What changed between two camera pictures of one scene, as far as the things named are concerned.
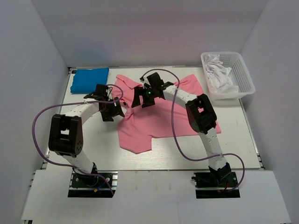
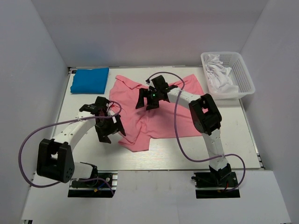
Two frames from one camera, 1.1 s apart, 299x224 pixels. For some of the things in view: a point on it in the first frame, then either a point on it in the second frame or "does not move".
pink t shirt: (167, 118) does not move
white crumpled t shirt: (220, 79) does not move
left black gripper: (117, 110) → (103, 136)
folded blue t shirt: (85, 80) does not move
